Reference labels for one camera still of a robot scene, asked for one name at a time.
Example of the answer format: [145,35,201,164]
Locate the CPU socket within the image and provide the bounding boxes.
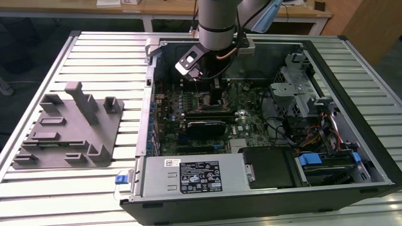
[198,92,228,112]

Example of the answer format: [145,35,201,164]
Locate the black graphics card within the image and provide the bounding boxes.
[185,120,228,139]

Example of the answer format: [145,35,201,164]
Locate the green motherboard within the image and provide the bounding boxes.
[154,77,274,157]

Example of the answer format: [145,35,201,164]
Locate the silver chipset heatsink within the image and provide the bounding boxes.
[229,138,249,150]

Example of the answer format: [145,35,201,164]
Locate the silver perforated drive cage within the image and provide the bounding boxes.
[269,53,338,118]

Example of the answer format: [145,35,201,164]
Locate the long black expansion slot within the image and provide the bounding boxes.
[178,145,214,153]

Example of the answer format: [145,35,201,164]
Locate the black plastic bay cover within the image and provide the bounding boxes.
[242,147,302,190]

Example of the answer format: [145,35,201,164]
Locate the silver power supply with label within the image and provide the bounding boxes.
[135,155,256,201]

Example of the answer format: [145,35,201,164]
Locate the hard disk in blue carrier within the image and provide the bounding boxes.
[297,152,372,186]

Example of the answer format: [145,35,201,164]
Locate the grey parts rack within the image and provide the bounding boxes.
[11,81,126,170]

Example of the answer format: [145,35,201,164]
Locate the black and silver PC case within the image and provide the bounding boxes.
[118,35,402,223]

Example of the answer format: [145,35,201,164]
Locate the green RAM stick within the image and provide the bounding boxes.
[38,141,86,146]

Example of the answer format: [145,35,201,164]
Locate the wooden cabinet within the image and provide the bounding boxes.
[322,0,402,68]

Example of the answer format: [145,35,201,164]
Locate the wooden desk white legs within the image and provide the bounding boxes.
[0,0,334,36]

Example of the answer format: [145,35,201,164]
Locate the grey stand foot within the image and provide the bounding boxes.
[0,76,15,97]

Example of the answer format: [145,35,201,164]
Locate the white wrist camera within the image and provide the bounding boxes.
[174,43,212,82]

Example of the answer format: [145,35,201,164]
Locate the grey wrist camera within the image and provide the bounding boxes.
[237,39,256,57]

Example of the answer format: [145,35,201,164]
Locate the black camera cable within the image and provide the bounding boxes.
[200,2,274,81]

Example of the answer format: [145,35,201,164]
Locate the thin arm cable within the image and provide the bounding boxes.
[190,0,201,33]

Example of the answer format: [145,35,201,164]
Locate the orange yellow wires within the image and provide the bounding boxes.
[298,126,325,149]

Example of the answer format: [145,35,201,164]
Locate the red wire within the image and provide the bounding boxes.
[333,129,344,151]

